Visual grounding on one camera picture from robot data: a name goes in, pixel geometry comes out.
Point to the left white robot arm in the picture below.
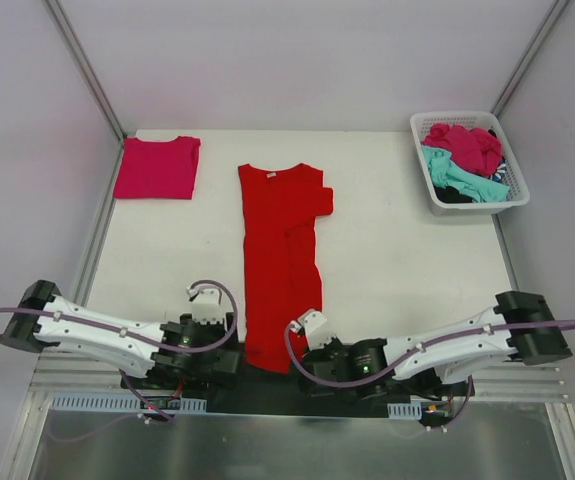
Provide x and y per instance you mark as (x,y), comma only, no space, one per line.
(200,348)

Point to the white plastic basket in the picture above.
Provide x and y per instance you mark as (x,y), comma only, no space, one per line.
(518,192)

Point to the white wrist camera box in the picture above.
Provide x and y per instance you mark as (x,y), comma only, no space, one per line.
(205,305)
(315,328)

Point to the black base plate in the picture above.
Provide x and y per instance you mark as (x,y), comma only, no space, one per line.
(266,393)

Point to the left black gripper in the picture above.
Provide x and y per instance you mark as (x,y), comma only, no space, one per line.
(228,361)

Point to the black garment in basket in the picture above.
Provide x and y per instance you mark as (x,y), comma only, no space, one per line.
(450,195)

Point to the right white cable duct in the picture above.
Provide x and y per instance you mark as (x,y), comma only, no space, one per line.
(411,411)

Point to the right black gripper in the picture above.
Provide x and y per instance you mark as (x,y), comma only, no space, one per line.
(310,373)

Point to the white cable duct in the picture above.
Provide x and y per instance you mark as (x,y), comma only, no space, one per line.
(411,411)
(123,403)

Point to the right aluminium frame post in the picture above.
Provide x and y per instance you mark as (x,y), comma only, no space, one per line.
(545,29)

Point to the crumpled magenta t shirt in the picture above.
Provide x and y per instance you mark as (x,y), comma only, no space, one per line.
(474,150)

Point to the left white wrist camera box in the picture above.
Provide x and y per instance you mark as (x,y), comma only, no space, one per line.
(205,305)

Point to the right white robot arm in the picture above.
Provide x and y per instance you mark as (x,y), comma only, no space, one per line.
(518,328)

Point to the left white cable duct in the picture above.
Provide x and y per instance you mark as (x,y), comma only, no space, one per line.
(123,403)

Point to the striped garment in basket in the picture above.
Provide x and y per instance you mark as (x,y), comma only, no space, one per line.
(500,171)

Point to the teal t shirt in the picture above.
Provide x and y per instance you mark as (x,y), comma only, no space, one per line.
(444,172)

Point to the red t shirt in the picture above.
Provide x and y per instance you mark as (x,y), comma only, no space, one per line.
(281,278)

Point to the left aluminium frame post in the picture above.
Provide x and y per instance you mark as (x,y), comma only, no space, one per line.
(74,46)

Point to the aluminium rail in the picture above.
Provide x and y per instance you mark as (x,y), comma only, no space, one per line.
(517,383)

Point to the aluminium frame post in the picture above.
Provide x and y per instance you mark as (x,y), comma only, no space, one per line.
(545,29)
(74,46)

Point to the magenta t shirt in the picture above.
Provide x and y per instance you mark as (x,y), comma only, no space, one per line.
(158,169)
(474,150)

